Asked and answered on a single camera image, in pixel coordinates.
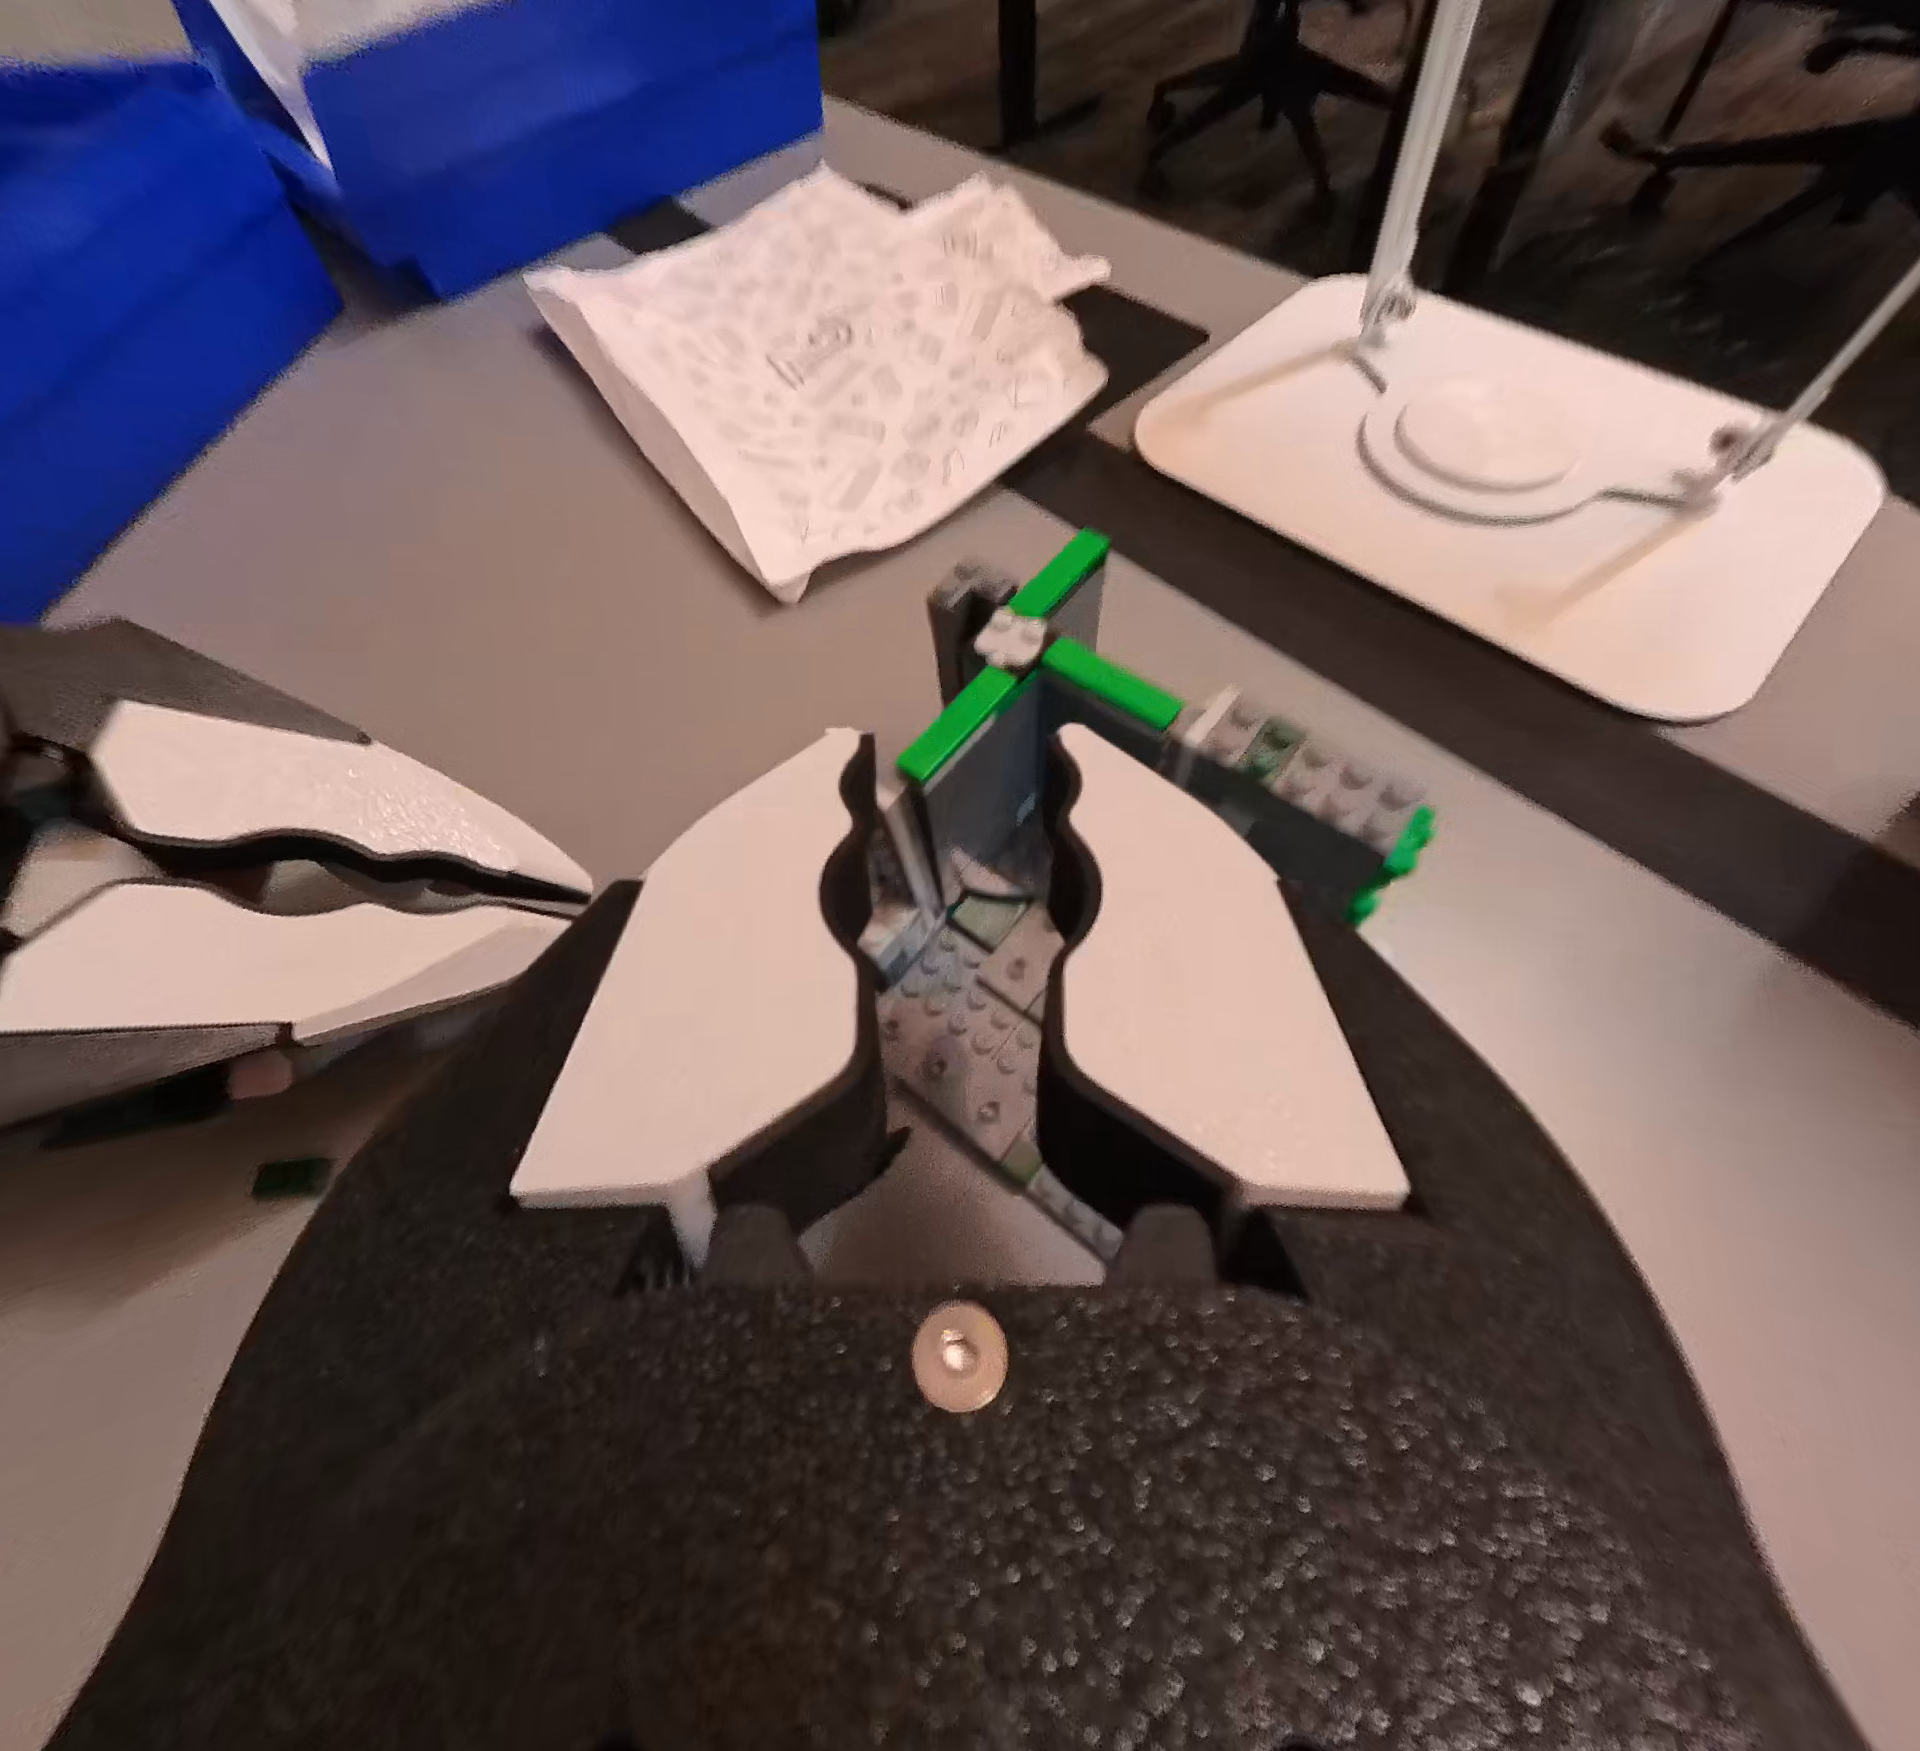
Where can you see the white book stand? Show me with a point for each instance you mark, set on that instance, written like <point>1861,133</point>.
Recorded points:
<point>1501,536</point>

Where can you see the blue plastic bin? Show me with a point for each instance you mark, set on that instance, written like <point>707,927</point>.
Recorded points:
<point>570,102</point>
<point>135,325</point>

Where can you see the grey green lego building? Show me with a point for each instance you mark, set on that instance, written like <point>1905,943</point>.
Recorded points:
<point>959,806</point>

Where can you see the dark green lego plate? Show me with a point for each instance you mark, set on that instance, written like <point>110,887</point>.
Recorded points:
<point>293,1176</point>

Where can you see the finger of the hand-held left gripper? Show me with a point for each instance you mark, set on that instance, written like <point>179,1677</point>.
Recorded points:
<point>270,775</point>
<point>151,956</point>

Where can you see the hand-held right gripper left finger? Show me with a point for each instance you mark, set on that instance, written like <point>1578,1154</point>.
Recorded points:
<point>689,1031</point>

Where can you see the person's left hand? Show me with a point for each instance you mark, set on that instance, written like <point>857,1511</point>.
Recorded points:
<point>258,1072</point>

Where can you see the torn printed paper bag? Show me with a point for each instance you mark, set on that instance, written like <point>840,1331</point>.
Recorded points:
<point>824,400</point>

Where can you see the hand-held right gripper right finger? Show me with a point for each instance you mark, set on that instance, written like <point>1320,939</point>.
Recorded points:
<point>1230,1031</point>

